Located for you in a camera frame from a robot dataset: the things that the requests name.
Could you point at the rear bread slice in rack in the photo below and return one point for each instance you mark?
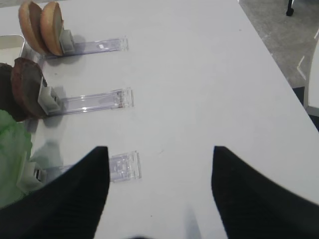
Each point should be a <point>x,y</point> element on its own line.
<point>29,14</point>

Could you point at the front bread slice in rack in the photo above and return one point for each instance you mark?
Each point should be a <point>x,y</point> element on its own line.
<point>51,24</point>

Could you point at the brown meat patty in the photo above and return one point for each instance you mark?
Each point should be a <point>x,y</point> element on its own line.
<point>7,101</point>
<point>26,79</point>

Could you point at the white serving tray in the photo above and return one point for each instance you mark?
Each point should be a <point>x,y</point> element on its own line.
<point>12,41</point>

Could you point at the clear patty rack rail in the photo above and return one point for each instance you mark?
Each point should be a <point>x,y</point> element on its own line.
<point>56,106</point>

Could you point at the black chair leg caster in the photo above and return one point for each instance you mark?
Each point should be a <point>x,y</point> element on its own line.
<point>290,10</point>

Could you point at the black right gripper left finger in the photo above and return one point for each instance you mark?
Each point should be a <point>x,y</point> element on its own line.
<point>69,207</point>

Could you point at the rear brown meat patty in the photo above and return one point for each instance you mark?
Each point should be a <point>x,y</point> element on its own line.
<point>7,101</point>

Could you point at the clear bread rack rail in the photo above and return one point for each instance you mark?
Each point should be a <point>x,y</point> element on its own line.
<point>72,48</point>

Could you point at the green lettuce leaf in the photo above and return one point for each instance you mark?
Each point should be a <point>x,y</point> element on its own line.
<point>15,145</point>

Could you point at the front brown meat patty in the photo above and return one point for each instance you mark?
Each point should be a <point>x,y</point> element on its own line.
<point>26,79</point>

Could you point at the clear lettuce rack rail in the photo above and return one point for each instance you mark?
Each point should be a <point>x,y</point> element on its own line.
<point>31,177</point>

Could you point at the white chair edge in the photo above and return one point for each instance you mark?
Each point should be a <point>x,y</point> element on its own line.
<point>311,97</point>

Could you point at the bread slice in rack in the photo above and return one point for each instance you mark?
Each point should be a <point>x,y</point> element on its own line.
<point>51,24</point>
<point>29,14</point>

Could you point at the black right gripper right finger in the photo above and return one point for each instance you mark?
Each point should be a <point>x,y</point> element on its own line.
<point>252,206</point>

